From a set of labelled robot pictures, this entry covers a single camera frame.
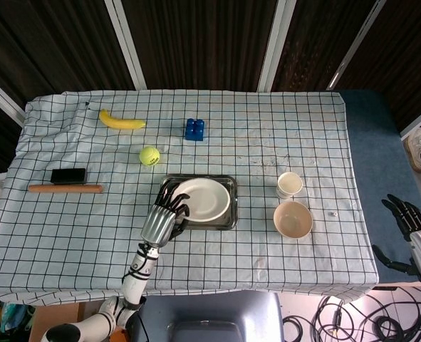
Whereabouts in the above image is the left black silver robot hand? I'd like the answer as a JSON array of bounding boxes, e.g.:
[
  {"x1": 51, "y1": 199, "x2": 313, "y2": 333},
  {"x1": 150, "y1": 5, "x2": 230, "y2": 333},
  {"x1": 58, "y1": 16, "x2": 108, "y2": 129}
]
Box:
[{"x1": 140, "y1": 180, "x2": 192, "y2": 249}]

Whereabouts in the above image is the white round plate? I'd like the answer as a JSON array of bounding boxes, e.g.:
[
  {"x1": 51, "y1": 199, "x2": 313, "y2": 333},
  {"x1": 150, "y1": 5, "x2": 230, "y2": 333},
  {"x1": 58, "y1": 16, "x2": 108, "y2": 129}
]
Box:
[{"x1": 174, "y1": 177, "x2": 232, "y2": 222}]

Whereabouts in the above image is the beige bowl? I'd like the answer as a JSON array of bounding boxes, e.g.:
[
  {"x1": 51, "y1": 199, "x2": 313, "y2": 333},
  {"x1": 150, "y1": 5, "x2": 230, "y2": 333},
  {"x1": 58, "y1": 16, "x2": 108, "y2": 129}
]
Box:
[{"x1": 273, "y1": 200, "x2": 313, "y2": 238}]

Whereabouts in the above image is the white paper cup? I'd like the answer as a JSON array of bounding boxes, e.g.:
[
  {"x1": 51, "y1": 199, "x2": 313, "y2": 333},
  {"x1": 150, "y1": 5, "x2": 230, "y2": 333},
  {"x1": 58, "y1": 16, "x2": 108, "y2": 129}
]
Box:
[{"x1": 276, "y1": 171, "x2": 303, "y2": 200}]

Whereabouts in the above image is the grey robot base body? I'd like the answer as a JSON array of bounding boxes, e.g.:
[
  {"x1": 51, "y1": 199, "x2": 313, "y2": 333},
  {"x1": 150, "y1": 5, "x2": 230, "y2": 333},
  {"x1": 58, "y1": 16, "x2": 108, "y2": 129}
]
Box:
[{"x1": 135, "y1": 291, "x2": 284, "y2": 342}]

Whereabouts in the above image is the stainless steel rectangular tray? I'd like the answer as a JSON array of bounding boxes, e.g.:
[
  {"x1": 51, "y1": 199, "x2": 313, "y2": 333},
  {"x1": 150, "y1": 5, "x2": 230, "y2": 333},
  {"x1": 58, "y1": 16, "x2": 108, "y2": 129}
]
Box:
[{"x1": 159, "y1": 173, "x2": 239, "y2": 231}]

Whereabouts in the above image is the yellow-green tennis ball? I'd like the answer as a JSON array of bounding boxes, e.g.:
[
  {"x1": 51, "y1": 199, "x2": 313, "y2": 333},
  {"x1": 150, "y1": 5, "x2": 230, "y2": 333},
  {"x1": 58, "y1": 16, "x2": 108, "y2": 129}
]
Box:
[{"x1": 139, "y1": 146, "x2": 161, "y2": 167}]

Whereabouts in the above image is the white black checked tablecloth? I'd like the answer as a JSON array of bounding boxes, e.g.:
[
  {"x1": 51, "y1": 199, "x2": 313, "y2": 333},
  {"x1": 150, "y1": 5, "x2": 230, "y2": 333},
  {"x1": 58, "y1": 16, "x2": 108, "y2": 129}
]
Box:
[{"x1": 0, "y1": 89, "x2": 380, "y2": 306}]

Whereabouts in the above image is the blue toy building block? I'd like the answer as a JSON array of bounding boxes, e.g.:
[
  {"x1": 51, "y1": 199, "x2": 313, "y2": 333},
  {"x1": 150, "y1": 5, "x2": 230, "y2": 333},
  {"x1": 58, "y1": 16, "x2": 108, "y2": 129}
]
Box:
[{"x1": 184, "y1": 118, "x2": 207, "y2": 143}]

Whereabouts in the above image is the wooden rolling pin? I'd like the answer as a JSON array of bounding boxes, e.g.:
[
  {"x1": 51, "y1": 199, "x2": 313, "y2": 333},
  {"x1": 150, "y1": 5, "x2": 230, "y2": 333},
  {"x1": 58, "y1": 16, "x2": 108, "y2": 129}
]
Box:
[{"x1": 27, "y1": 183, "x2": 104, "y2": 194}]

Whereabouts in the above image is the white sneaker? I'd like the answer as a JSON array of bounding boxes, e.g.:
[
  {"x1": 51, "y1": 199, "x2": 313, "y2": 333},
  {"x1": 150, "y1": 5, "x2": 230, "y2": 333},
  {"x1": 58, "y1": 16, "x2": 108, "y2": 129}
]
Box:
[{"x1": 404, "y1": 128, "x2": 421, "y2": 174}]

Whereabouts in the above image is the black board eraser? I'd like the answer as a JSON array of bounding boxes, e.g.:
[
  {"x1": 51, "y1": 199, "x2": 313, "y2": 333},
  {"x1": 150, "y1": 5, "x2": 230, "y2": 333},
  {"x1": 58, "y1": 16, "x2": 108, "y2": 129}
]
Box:
[{"x1": 50, "y1": 167, "x2": 88, "y2": 185}]

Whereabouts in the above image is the yellow banana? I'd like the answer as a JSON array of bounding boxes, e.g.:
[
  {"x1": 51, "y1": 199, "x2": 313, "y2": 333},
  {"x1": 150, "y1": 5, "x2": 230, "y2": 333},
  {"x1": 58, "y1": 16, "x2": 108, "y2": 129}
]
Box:
[{"x1": 98, "y1": 108, "x2": 147, "y2": 131}]

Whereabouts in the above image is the brown cardboard box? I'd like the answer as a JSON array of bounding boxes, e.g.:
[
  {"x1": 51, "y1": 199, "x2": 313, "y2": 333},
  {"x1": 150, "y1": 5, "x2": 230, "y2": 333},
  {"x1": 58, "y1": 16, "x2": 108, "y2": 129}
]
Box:
[{"x1": 30, "y1": 302, "x2": 87, "y2": 342}]

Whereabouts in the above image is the green plastic bag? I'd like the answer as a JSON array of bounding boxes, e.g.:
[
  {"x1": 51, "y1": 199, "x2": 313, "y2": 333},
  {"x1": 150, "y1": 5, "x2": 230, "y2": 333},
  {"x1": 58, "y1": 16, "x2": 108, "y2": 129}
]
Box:
[{"x1": 0, "y1": 295, "x2": 36, "y2": 342}]

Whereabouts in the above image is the black floor cable tangle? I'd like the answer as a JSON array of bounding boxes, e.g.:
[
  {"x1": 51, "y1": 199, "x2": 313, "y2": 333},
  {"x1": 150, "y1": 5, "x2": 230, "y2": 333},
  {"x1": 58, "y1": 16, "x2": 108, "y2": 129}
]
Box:
[{"x1": 283, "y1": 284, "x2": 421, "y2": 342}]

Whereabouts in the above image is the white metal frame post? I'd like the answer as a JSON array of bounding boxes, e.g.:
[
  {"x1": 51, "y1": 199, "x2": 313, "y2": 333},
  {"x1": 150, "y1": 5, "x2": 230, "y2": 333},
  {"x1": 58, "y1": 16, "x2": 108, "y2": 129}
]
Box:
[
  {"x1": 0, "y1": 69, "x2": 26, "y2": 128},
  {"x1": 105, "y1": 0, "x2": 147, "y2": 90},
  {"x1": 258, "y1": 0, "x2": 297, "y2": 92},
  {"x1": 326, "y1": 0, "x2": 388, "y2": 90},
  {"x1": 399, "y1": 106, "x2": 421, "y2": 140}
]

